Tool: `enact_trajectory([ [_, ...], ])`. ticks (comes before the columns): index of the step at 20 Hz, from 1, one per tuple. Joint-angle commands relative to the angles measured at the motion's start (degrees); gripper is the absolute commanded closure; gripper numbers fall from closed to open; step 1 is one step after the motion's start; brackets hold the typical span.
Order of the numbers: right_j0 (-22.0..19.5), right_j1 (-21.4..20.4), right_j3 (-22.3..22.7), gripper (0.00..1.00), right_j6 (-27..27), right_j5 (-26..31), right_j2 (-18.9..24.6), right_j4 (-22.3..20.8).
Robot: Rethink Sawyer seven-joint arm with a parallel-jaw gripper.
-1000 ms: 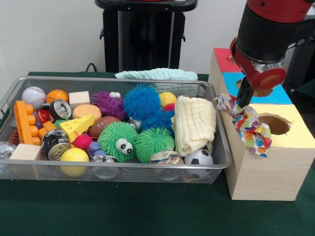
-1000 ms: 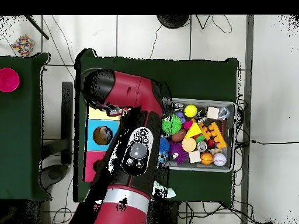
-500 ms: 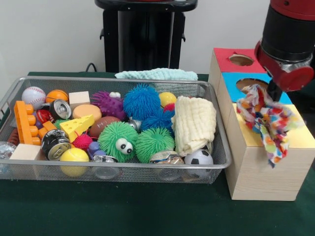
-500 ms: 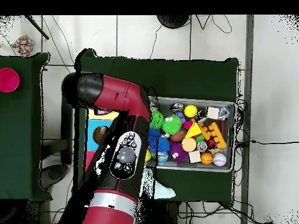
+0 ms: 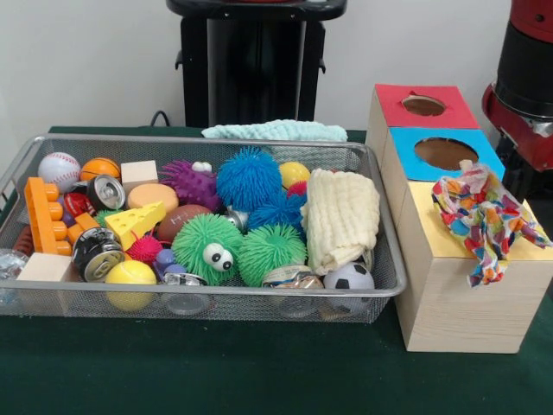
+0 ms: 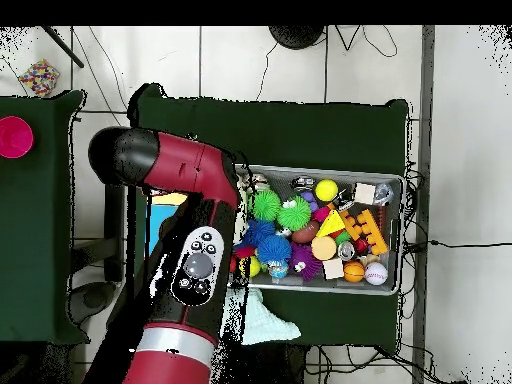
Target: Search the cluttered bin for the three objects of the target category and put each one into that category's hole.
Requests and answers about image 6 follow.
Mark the multicoloured patterned object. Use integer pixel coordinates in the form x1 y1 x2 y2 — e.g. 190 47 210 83
17 58 61 98

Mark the yellow tennis ball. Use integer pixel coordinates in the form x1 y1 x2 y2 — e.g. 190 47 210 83
314 178 339 202

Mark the black rod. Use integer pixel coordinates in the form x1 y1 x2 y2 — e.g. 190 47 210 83
41 26 85 69

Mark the clear mesh bin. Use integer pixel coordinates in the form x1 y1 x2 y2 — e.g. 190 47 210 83
234 162 405 296

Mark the blue spiky ball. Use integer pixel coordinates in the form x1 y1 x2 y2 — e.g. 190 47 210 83
257 234 294 267

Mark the small orange basketball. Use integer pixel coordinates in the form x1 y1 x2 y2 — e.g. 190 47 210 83
343 260 367 283

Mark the black chair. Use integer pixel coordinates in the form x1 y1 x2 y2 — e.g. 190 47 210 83
70 182 128 321

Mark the wooden box with three holes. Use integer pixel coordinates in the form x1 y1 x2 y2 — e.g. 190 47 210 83
147 190 190 259

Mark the black round stand base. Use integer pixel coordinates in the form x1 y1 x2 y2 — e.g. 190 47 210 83
267 25 325 49

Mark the yellow toy cheese wedge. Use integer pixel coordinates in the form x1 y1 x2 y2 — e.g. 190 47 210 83
318 210 349 237

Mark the mint green cloth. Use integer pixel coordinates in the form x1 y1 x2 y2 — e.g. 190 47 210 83
239 287 302 348

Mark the white baseball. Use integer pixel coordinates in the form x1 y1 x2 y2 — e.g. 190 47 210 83
363 261 390 287

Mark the pink cup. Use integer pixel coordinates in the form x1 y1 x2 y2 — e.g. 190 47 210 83
0 115 35 160

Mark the purple spiky ball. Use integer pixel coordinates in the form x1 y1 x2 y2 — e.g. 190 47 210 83
292 243 321 280

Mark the orange toy building block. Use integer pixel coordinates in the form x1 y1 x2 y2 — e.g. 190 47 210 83
343 209 391 257

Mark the plain wooden cube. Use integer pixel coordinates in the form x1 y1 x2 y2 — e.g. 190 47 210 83
355 182 378 205

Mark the dark green tablecloth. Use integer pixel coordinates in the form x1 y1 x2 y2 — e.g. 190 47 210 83
0 90 85 345
127 83 411 347

